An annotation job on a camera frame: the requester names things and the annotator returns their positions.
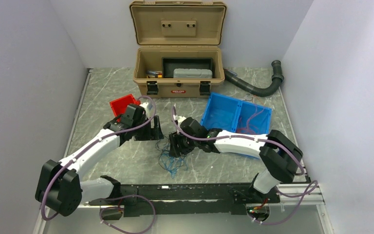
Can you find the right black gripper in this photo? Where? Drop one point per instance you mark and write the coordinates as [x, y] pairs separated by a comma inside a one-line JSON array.
[[175, 139]]

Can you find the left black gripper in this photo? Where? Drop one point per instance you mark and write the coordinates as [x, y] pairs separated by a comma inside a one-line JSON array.
[[154, 133]]

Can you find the blue two-compartment plastic bin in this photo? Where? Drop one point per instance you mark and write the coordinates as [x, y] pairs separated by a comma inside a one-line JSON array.
[[241, 123]]

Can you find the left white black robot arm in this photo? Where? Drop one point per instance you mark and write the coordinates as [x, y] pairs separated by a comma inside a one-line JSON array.
[[60, 187]]

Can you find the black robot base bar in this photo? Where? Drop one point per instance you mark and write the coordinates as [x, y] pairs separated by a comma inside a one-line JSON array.
[[182, 199]]

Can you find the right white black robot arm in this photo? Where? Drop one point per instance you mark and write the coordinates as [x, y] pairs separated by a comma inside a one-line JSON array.
[[281, 157]]

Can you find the red plastic bin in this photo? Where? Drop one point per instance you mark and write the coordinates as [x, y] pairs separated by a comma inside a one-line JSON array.
[[119, 105]]

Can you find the grey case in toolbox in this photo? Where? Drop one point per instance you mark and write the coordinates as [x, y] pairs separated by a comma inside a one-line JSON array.
[[192, 73]]

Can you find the black tray in toolbox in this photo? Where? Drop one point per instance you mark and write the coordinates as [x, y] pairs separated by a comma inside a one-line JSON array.
[[169, 64]]

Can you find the silver wrench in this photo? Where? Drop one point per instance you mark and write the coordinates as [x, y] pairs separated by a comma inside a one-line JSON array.
[[248, 97]]

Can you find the tan plastic toolbox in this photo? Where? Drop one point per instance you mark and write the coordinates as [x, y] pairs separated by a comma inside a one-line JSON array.
[[178, 29]]

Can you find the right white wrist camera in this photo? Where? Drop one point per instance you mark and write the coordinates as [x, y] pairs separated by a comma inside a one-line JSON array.
[[178, 119]]

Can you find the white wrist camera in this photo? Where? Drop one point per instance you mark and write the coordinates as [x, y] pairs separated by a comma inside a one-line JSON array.
[[148, 107], [178, 119]]

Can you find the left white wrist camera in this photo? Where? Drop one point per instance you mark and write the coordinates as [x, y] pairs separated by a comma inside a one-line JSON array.
[[148, 107]]

